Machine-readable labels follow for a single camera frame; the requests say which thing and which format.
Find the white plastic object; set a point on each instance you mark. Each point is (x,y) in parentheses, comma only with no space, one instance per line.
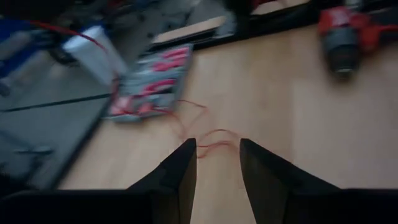
(93,53)

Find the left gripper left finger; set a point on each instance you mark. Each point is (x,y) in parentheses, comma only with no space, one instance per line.
(174,174)

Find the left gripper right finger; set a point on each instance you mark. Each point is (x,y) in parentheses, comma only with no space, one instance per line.
(267,177)

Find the grey plastic tool case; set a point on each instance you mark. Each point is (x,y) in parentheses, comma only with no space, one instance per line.
(152,84)

